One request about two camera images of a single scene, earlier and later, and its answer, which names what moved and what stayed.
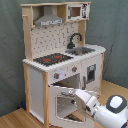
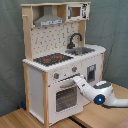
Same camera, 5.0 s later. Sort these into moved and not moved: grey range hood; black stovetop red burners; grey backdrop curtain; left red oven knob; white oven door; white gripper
Moved: white gripper; white oven door
Not moved: grey backdrop curtain; black stovetop red burners; grey range hood; left red oven knob
